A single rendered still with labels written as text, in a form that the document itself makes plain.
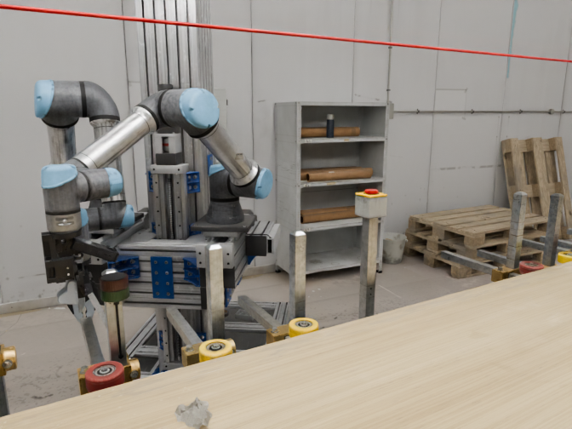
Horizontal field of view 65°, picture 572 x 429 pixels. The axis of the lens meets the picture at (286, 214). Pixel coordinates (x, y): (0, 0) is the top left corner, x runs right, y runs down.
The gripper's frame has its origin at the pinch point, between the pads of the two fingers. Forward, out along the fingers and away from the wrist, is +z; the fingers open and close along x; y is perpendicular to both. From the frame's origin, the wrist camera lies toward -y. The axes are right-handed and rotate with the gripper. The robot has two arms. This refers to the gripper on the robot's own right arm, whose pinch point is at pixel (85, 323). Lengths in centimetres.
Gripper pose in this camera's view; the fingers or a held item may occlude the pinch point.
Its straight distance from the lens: 156.3
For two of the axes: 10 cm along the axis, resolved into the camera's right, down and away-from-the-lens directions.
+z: 0.0, 9.8, 2.2
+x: -8.7, 1.1, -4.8
